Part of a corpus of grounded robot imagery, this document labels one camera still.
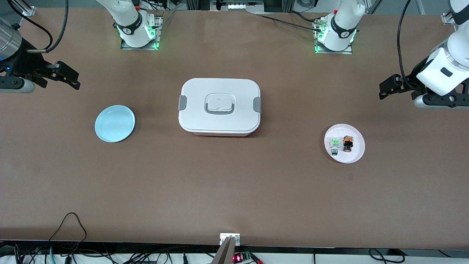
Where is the white lidded lunch box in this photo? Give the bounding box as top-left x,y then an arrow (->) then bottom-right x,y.
178,78 -> 262,137

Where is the light blue plate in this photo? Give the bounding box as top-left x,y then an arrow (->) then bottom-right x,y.
95,105 -> 136,143

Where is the pale pink plate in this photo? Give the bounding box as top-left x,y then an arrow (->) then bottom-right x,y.
324,124 -> 366,164

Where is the circuit board with red display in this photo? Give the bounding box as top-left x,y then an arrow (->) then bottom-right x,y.
233,250 -> 254,263

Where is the aluminium profile bar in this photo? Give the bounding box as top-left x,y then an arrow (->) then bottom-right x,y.
212,236 -> 237,264

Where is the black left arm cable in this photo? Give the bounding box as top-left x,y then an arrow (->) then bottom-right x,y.
397,0 -> 419,84

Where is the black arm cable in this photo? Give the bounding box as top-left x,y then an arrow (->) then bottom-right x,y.
7,0 -> 69,54
397,0 -> 419,84

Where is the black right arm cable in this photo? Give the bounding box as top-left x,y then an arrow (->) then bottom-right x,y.
7,0 -> 69,54

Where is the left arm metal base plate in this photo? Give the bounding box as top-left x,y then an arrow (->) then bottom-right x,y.
313,18 -> 354,55

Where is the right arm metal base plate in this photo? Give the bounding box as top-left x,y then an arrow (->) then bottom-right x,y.
121,14 -> 164,50

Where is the black cable to base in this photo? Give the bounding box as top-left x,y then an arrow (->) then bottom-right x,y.
256,12 -> 324,33

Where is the thin black looped cable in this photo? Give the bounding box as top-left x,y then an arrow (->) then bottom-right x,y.
48,212 -> 88,253

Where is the black coiled floor cable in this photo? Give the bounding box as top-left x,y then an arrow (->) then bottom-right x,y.
368,248 -> 404,263

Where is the white table edge bracket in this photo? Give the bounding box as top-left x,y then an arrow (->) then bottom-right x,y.
220,233 -> 241,246

